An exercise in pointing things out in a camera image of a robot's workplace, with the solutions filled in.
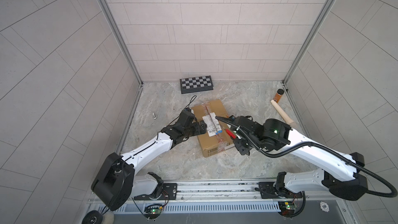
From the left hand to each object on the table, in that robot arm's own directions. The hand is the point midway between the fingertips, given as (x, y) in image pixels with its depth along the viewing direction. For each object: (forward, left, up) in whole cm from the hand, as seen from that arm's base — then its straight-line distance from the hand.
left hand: (204, 126), depth 83 cm
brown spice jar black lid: (+24, -47, -1) cm, 53 cm away
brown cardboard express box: (-8, -6, +3) cm, 10 cm away
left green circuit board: (-36, +21, -6) cm, 42 cm away
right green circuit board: (-35, -37, -9) cm, 52 cm away
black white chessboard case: (+37, +7, -7) cm, 38 cm away
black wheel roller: (-39, +41, +3) cm, 56 cm away
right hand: (-15, -14, +10) cm, 23 cm away
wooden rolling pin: (+8, -51, -6) cm, 52 cm away
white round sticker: (-34, -54, -8) cm, 64 cm away
